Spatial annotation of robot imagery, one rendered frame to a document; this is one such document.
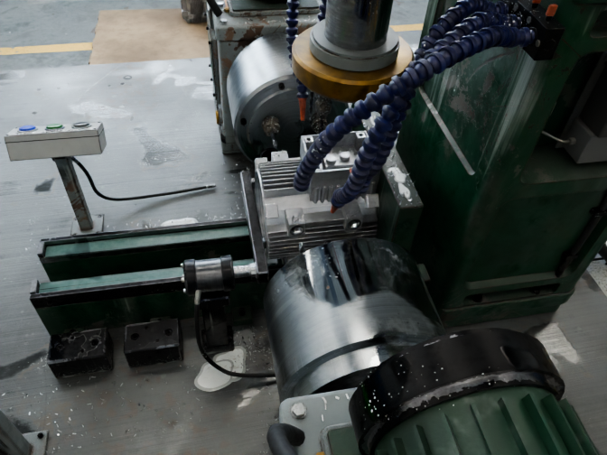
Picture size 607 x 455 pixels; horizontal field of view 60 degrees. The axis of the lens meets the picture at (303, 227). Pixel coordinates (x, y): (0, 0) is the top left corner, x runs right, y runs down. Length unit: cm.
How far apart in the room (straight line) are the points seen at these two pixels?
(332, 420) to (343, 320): 13
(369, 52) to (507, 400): 50
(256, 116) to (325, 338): 57
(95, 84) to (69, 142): 68
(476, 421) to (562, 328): 83
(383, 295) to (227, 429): 43
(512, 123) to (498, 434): 47
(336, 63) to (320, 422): 46
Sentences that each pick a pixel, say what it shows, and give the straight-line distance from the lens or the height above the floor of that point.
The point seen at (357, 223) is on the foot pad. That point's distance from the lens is 92.
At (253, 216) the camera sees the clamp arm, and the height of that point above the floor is 103.
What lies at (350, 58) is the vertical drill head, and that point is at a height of 135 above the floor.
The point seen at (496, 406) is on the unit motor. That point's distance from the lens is 43.
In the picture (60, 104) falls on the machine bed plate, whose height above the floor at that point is 80.
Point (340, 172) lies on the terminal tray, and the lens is 89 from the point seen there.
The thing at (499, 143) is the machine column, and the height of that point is 127.
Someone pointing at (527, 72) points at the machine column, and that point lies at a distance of 75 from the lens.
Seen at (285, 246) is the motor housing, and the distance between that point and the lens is 93.
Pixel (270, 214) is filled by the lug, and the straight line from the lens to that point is 89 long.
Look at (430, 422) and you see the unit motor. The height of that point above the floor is 134.
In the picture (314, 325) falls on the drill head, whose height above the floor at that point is 114.
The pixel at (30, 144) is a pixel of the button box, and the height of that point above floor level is 106.
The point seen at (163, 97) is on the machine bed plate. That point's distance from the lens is 169.
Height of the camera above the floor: 172
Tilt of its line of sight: 47 degrees down
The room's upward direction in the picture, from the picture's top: 4 degrees clockwise
